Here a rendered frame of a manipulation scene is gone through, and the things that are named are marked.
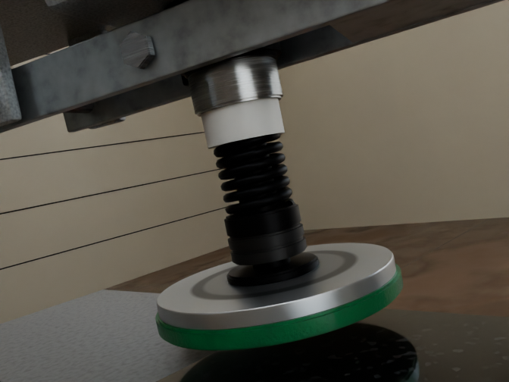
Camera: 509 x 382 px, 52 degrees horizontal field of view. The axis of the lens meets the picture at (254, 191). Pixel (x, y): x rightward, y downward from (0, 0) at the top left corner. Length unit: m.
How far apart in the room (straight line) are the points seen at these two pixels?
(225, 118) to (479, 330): 0.26
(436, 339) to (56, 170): 5.32
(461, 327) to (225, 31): 0.29
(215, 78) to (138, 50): 0.06
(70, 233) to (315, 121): 3.08
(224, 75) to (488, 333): 0.28
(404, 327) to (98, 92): 0.32
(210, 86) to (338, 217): 6.00
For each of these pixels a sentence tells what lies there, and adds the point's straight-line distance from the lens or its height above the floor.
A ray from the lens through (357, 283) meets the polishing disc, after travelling 0.39.
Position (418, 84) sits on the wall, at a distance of 5.65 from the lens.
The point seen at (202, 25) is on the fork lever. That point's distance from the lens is 0.42.
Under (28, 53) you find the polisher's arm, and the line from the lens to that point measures 0.70.
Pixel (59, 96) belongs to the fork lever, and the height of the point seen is 1.07.
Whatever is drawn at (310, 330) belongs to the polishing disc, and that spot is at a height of 0.86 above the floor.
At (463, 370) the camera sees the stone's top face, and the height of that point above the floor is 0.82.
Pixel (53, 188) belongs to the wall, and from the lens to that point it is 5.59.
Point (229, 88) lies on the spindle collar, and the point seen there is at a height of 1.04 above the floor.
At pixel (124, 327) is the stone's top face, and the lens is 0.65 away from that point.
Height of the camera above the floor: 0.98
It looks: 3 degrees down
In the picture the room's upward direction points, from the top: 12 degrees counter-clockwise
